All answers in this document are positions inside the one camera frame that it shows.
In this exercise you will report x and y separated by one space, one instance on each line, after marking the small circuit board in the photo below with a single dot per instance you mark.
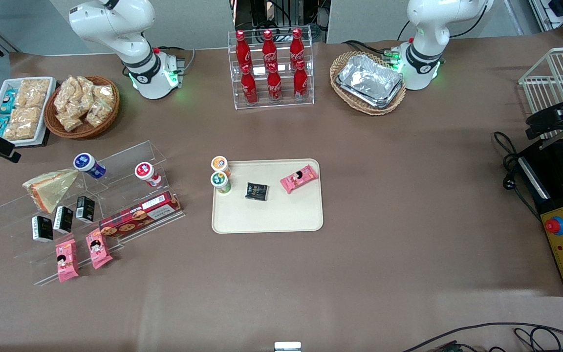
443 347

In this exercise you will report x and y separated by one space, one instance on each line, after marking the green lid cup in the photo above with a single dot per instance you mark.
220 181

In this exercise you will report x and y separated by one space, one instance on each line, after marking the small teal snack pack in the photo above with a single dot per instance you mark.
2 125
9 94
7 106

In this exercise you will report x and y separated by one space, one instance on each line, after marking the dark brown wicker basket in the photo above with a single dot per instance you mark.
83 133

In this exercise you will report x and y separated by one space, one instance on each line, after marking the white rectangular device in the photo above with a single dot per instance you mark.
287 347

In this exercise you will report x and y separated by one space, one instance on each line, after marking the aluminium foil tray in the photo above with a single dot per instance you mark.
369 78
384 103

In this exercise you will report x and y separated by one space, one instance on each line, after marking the blue lid cup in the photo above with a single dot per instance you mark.
86 162

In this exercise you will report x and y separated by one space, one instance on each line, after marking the small black snack packet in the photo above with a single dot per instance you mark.
85 209
42 229
63 219
256 191

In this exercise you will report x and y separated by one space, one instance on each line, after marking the red cola bottle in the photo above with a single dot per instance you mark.
274 85
296 46
243 49
249 87
300 83
269 48

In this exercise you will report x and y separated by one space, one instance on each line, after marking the beige plastic serving tray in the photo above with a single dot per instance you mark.
271 215

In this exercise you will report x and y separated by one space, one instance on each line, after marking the clear acrylic bottle rack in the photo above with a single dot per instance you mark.
285 105

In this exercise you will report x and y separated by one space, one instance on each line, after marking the clear acrylic tiered stand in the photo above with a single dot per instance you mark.
130 161

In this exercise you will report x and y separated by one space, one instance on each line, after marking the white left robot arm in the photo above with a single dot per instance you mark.
428 24

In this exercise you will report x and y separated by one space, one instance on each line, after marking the golden crisp bar pack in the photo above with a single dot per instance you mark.
30 100
25 116
36 86
19 132

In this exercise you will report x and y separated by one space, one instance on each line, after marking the orange lid cup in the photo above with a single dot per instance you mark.
220 164

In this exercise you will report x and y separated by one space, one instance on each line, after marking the pink cartoon snack pack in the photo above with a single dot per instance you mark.
98 248
299 179
67 260

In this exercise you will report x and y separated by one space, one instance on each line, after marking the grey metal shelf frame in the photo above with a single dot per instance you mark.
562 14

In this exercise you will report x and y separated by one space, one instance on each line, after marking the black equipment rack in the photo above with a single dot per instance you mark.
281 12

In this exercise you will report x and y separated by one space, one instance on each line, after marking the triangle sandwich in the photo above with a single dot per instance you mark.
49 188

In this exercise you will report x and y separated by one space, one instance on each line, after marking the light tan wicker basket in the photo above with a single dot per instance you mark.
345 100

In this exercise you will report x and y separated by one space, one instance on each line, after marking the red lid cup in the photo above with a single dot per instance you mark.
144 172

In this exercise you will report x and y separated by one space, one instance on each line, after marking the red tartan shortbread box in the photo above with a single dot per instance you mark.
137 215

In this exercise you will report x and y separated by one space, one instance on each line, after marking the clear bag yellow snacks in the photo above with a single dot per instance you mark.
98 115
86 87
105 94
68 92
70 120

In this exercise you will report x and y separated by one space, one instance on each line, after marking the black machine yellow panel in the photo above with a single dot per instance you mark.
555 176

